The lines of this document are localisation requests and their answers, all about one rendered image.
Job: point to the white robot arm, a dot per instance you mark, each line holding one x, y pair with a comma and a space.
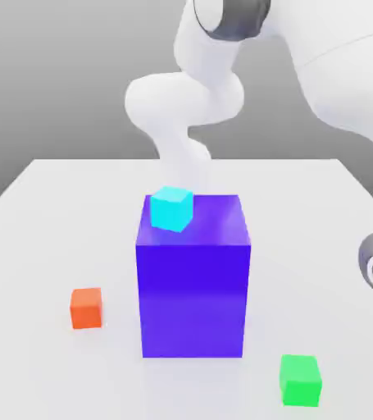
186, 98

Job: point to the small green cube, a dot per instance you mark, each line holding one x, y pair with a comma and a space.
299, 382

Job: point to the large blue box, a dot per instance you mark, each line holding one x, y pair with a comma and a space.
192, 295

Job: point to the small cyan cube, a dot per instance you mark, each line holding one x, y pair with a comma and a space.
169, 210

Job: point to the small orange cube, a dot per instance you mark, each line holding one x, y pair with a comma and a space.
86, 310

